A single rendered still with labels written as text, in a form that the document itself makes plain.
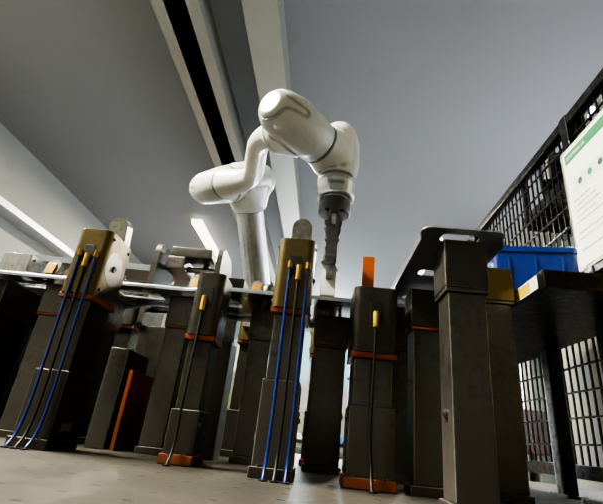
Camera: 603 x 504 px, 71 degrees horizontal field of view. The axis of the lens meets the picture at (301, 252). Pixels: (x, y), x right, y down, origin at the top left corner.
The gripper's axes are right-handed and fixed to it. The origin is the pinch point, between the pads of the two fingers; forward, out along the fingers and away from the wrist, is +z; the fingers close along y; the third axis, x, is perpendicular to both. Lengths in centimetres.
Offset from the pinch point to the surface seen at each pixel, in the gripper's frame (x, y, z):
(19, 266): -78, -12, -1
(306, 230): -4.9, 18.3, -3.0
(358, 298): 4.6, 23.5, 10.6
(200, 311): -20.3, 20.5, 14.3
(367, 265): 9.8, -14.7, -10.9
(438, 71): 63, -123, -199
